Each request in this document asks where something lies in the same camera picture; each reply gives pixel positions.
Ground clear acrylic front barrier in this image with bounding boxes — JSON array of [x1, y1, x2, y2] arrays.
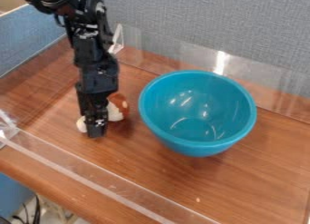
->
[[0, 109, 220, 224]]

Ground blue plastic bowl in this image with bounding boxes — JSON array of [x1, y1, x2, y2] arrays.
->
[[138, 70, 257, 157]]

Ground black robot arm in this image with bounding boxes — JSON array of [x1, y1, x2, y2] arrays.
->
[[25, 0, 119, 138]]

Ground clear acrylic barrier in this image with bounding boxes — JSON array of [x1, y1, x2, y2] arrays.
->
[[0, 109, 220, 224], [121, 25, 310, 99]]

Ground clear acrylic corner bracket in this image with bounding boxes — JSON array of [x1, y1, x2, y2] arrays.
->
[[109, 24, 125, 54]]

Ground clear acrylic back barrier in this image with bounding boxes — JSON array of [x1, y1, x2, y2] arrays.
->
[[121, 25, 310, 99]]

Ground black cables under table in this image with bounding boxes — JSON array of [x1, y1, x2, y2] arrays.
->
[[0, 194, 43, 224]]

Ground blue partition with wooden shelf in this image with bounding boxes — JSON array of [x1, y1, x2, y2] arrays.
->
[[0, 0, 65, 77]]

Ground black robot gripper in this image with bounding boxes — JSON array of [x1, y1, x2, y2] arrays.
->
[[74, 56, 119, 138]]

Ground white brown toy mushroom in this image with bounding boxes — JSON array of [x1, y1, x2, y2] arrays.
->
[[75, 92, 131, 134]]

